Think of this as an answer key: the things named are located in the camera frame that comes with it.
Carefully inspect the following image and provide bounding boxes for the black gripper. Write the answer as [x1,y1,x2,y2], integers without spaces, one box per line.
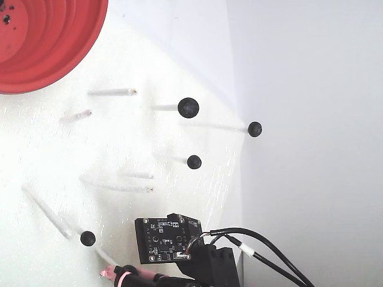
[136,243,241,287]

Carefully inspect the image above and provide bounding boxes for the pink covered gripper finger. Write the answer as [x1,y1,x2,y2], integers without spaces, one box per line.
[100,265,135,287]

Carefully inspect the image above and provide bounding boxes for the red collapsible silicone cup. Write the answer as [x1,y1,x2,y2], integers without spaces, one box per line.
[0,0,109,95]

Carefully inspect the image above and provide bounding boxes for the black camera circuit board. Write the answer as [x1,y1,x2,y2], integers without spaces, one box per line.
[134,217,204,264]

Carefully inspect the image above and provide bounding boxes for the black fisheye lens camera module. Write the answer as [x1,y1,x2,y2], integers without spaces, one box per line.
[166,212,202,233]

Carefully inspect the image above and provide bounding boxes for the black cable with white tape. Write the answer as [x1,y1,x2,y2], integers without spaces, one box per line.
[223,234,302,287]

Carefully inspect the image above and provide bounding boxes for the plain black cable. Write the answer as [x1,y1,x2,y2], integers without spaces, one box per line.
[199,227,315,287]

